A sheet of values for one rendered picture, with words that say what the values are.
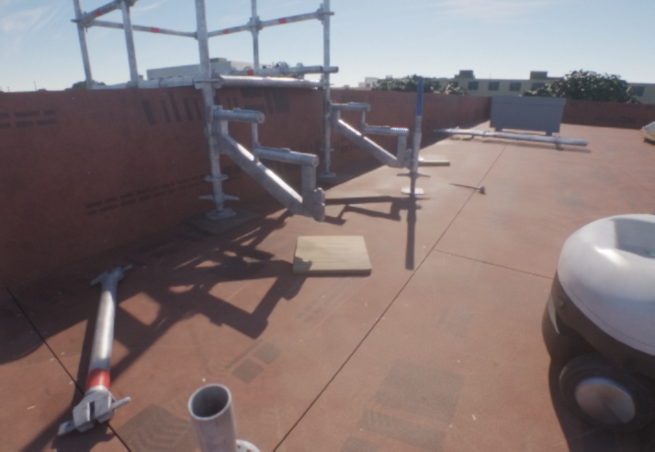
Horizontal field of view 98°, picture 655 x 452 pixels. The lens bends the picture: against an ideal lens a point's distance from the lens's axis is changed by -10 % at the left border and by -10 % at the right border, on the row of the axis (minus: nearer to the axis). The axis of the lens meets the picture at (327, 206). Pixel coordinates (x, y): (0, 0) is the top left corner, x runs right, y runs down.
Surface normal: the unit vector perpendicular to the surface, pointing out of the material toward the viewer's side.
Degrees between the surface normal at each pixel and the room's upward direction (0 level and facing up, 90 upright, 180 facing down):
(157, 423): 0
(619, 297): 57
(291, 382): 0
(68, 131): 90
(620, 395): 90
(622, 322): 90
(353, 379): 0
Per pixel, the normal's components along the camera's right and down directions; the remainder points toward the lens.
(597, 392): -0.67, 0.25
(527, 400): 0.00, -0.94
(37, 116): 0.83, 0.18
